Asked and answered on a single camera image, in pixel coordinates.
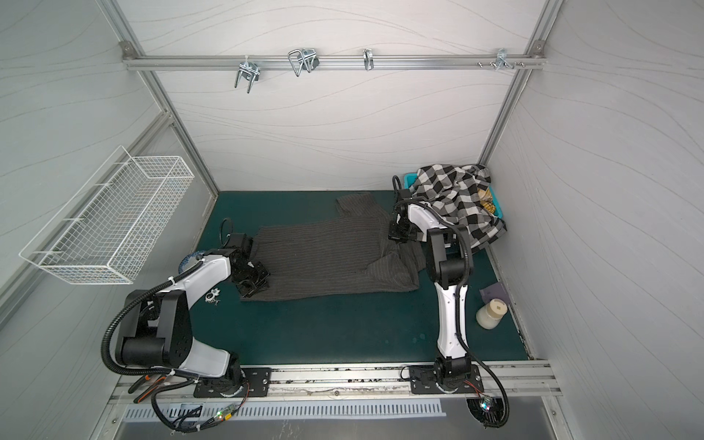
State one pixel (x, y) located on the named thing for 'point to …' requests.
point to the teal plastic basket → (410, 178)
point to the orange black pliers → (148, 390)
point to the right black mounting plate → (423, 380)
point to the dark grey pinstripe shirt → (352, 255)
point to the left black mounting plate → (258, 383)
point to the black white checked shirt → (454, 192)
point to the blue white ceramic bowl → (188, 259)
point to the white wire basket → (104, 234)
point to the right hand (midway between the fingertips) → (402, 233)
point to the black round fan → (487, 410)
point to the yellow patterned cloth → (487, 201)
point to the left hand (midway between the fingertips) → (275, 279)
